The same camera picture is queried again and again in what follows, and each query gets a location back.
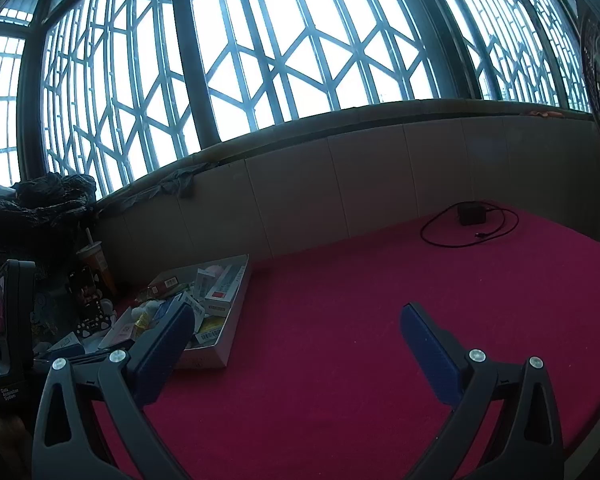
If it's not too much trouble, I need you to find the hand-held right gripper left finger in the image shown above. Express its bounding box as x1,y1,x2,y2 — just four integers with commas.
31,295,196,480

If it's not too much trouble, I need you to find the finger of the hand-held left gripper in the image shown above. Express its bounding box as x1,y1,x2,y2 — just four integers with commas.
34,349,112,367

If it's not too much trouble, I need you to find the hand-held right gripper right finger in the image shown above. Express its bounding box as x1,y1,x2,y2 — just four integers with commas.
399,301,565,480

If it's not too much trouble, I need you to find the yellow tissue pack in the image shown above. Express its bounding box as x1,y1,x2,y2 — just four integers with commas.
132,310,156,341

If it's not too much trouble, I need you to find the white cardboard tray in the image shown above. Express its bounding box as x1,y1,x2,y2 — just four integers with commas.
97,254,253,370

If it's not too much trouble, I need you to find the red box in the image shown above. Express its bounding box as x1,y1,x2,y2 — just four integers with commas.
147,277,191,297

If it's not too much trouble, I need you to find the long white medicine box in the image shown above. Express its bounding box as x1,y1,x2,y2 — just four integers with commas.
203,266,248,315

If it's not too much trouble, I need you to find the person's left hand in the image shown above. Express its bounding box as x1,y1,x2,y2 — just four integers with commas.
0,415,33,480

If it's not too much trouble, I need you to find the white paper sheet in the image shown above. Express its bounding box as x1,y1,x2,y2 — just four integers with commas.
32,332,86,361

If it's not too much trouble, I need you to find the smartphone on paw stand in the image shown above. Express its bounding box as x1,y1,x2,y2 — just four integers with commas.
72,270,118,338

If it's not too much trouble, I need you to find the orange drink cup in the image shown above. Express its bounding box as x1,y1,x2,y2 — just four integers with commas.
75,242,118,301

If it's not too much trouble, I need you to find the red tablecloth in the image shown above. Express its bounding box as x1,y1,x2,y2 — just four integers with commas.
90,207,600,480

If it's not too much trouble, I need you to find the black plastic bag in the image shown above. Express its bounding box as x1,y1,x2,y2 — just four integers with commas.
0,172,98,281

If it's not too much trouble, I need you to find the black charger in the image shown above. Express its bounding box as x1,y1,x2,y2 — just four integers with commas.
457,202,488,226

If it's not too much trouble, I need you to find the window with metal grille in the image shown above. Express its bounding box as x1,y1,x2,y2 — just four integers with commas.
0,0,600,191

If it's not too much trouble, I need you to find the black charger cable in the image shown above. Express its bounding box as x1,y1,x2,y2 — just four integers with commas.
420,203,520,248

